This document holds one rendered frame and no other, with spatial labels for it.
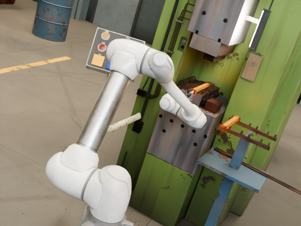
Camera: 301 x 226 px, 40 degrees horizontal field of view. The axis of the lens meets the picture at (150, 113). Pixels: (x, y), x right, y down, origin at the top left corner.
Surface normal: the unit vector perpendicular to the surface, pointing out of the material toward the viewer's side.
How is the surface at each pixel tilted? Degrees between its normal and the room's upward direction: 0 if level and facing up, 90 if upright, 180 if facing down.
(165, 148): 90
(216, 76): 90
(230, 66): 90
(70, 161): 56
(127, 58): 66
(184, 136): 90
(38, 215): 0
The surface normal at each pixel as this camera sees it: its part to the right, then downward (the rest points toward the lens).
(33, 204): 0.29, -0.90
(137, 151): -0.43, 0.19
